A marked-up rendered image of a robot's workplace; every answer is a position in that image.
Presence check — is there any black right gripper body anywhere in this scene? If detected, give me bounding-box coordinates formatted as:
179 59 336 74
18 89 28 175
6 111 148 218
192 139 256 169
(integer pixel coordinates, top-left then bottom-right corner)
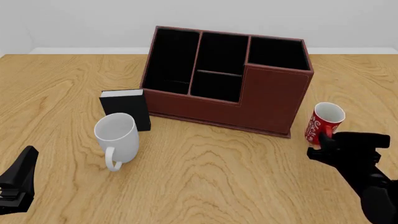
334 131 391 169

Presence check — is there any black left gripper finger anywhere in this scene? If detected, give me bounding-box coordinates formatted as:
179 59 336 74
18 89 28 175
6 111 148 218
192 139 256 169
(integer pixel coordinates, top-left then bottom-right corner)
0 145 40 195

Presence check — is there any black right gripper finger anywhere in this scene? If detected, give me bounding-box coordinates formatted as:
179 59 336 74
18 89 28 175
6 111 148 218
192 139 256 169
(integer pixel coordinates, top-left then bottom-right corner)
318 132 338 151
307 147 343 165

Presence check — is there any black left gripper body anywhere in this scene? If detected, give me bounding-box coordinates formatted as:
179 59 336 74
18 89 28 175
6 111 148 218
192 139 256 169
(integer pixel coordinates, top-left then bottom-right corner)
0 183 34 216

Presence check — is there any black book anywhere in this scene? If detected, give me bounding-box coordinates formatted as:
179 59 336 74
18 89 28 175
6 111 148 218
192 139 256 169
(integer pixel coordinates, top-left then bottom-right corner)
99 88 152 133

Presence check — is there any red mug with white print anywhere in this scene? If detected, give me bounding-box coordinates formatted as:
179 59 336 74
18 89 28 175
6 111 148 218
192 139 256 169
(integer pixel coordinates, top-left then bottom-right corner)
304 101 346 148

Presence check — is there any red-brown desk caddy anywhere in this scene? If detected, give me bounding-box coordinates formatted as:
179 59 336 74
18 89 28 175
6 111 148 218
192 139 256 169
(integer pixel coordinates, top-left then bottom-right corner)
139 25 315 139

